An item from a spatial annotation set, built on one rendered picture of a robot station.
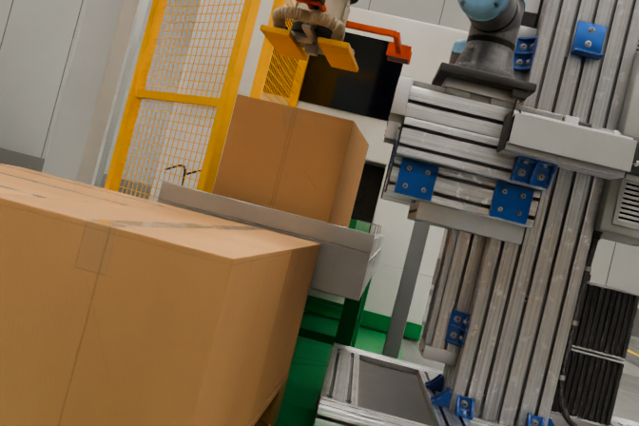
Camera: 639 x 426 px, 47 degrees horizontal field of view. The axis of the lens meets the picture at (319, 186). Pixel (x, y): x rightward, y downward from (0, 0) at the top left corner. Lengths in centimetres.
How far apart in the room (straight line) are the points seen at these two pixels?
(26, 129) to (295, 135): 1016
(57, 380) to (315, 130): 144
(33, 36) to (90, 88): 934
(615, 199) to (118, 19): 217
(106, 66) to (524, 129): 207
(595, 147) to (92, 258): 107
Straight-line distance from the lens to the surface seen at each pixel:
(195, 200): 235
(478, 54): 178
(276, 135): 239
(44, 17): 1259
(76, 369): 113
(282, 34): 235
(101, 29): 331
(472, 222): 186
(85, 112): 326
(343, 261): 227
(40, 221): 114
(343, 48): 231
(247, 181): 240
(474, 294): 197
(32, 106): 1237
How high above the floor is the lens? 64
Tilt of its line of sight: 2 degrees up
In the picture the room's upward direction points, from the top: 14 degrees clockwise
